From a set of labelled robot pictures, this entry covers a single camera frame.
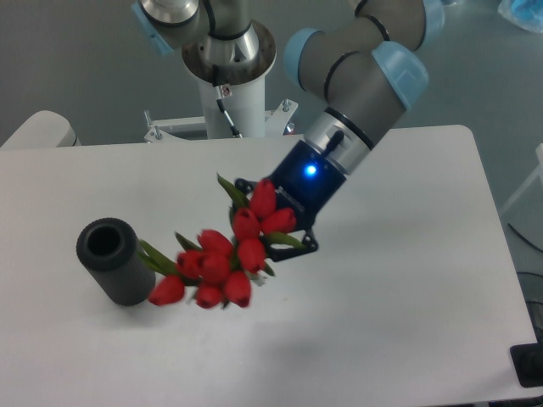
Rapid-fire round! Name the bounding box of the red tulip bouquet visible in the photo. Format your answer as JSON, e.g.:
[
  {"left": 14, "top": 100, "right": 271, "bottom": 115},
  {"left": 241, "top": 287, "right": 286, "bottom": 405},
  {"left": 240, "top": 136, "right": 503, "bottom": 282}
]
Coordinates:
[{"left": 138, "top": 176, "right": 296, "bottom": 309}]

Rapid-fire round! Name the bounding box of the black device at table edge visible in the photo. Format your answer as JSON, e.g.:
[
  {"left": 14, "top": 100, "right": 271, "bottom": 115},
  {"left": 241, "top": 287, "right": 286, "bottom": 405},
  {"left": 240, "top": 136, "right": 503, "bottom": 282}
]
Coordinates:
[{"left": 510, "top": 343, "right": 542, "bottom": 388}]

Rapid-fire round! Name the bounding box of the dark grey ribbed vase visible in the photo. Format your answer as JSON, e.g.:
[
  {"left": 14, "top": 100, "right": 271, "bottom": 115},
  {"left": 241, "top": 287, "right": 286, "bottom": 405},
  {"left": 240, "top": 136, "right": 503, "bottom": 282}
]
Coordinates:
[{"left": 76, "top": 218, "right": 156, "bottom": 306}]

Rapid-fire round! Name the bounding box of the white rounded chair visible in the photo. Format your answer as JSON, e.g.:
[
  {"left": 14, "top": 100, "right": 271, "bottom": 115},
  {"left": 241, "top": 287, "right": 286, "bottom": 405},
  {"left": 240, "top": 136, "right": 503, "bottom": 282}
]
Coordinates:
[{"left": 1, "top": 110, "right": 81, "bottom": 151}]

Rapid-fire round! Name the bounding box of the white furniture at right edge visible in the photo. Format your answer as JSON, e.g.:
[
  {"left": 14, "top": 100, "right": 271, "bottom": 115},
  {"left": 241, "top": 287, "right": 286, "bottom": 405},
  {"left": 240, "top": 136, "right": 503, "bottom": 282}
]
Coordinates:
[{"left": 498, "top": 144, "right": 542, "bottom": 217}]

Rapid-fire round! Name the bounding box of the black cable on floor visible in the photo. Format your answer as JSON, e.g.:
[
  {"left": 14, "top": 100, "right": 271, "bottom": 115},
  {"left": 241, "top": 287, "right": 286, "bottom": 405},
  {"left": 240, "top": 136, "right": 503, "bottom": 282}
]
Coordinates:
[{"left": 507, "top": 222, "right": 543, "bottom": 251}]

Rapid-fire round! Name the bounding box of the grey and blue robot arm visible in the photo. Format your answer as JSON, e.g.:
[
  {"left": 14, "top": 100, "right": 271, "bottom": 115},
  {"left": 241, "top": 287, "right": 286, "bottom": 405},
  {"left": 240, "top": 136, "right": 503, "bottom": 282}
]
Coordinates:
[{"left": 132, "top": 1, "right": 445, "bottom": 262}]

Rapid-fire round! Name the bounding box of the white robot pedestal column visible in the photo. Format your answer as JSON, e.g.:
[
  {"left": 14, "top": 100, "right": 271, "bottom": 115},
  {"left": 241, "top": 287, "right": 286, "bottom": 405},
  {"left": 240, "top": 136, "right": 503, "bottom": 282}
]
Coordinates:
[{"left": 182, "top": 20, "right": 277, "bottom": 139}]

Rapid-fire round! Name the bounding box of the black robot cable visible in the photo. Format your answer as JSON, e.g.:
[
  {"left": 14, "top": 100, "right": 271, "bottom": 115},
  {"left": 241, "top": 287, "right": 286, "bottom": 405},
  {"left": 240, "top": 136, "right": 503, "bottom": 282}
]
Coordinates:
[{"left": 210, "top": 63, "right": 244, "bottom": 138}]

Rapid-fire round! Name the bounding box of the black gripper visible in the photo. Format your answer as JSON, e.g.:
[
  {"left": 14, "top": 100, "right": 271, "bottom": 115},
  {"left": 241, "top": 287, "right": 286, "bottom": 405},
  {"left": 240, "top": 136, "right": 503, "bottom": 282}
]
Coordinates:
[{"left": 234, "top": 141, "right": 346, "bottom": 261}]

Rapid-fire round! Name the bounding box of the white metal base frame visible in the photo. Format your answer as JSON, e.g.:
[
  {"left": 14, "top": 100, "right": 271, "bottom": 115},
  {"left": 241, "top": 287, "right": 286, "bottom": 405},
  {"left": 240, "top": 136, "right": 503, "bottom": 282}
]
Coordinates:
[{"left": 143, "top": 99, "right": 299, "bottom": 143}]

